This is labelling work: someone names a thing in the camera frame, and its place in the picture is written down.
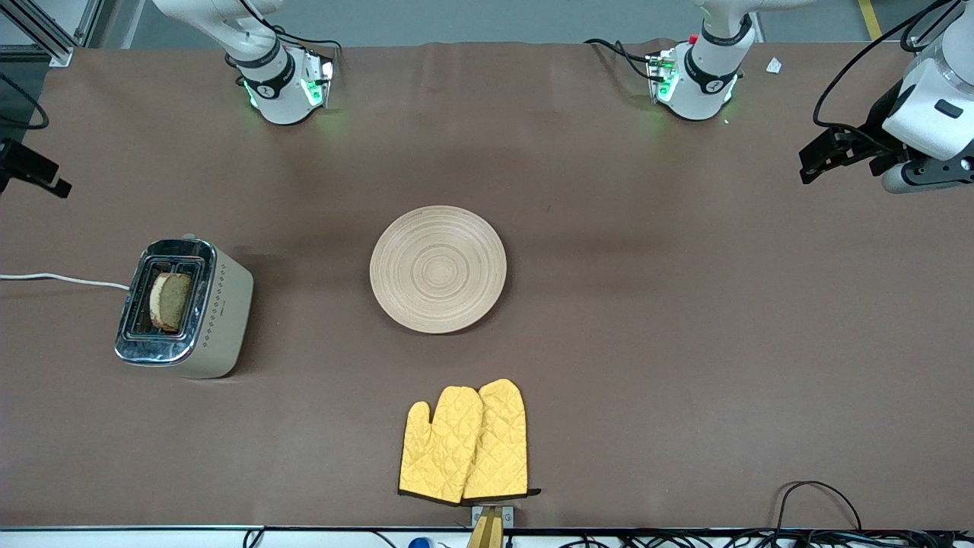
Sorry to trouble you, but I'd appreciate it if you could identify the slice of brown bread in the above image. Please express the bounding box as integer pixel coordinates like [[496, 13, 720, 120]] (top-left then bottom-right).
[[148, 272, 193, 333]]

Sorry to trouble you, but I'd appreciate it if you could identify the round light wooden plate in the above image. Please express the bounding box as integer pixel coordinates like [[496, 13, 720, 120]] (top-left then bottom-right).
[[370, 205, 508, 334]]

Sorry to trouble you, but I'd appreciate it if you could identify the silver beige two-slot toaster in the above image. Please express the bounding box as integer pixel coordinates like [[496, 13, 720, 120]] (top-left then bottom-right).
[[114, 232, 254, 379]]

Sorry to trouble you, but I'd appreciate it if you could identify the brown table cloth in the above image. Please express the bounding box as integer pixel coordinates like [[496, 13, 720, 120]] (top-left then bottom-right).
[[0, 38, 974, 530]]

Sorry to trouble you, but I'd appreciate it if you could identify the yellow quilted oven mitt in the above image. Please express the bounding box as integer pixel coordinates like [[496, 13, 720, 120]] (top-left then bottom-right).
[[463, 378, 543, 503], [399, 386, 485, 505]]

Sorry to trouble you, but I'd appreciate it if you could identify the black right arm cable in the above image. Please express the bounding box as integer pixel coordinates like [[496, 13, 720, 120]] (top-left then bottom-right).
[[0, 72, 50, 130]]

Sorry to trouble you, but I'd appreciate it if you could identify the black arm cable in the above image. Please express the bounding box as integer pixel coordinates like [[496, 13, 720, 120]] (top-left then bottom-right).
[[0, 72, 50, 130], [813, 0, 961, 130]]

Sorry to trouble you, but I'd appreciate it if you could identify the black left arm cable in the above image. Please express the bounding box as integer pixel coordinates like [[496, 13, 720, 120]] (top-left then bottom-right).
[[813, 0, 961, 130]]

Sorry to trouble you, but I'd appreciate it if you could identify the white toaster power cable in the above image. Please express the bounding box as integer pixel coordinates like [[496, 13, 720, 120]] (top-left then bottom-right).
[[0, 272, 132, 292]]

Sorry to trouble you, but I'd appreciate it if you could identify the aluminium frame post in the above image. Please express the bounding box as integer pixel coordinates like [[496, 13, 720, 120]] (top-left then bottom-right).
[[911, 0, 974, 59], [0, 0, 103, 68]]

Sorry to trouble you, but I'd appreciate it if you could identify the black left base cable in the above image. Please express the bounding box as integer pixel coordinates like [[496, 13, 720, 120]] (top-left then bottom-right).
[[584, 38, 657, 81]]

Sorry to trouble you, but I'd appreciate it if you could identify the black base cable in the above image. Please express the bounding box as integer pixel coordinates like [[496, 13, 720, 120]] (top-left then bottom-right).
[[270, 23, 343, 53], [584, 38, 657, 81]]

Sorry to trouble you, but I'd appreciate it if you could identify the black right base cable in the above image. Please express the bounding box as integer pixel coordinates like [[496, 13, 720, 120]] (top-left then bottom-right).
[[270, 23, 343, 53]]

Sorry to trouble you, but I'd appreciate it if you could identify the black looped floor cable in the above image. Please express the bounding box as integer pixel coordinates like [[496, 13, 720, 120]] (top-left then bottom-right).
[[775, 481, 863, 534]]

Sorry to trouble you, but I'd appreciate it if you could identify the white table edge rail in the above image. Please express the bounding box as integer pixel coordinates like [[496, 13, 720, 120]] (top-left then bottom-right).
[[0, 525, 974, 548]]

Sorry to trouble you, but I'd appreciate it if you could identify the black cable bundle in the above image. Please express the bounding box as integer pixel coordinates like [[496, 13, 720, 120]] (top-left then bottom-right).
[[533, 529, 974, 548]]

